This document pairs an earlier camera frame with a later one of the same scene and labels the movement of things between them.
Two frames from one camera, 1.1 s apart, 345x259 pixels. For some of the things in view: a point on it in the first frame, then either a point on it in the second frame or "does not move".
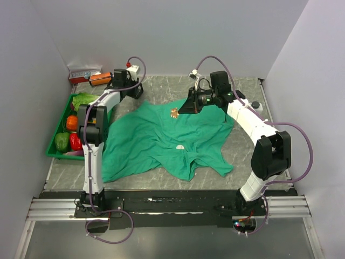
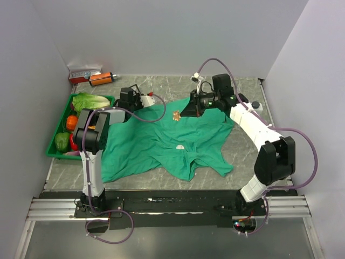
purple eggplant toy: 78,153 does not move
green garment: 157,135 does not move
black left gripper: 135,82 → 137,97
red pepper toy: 75,143 does not move
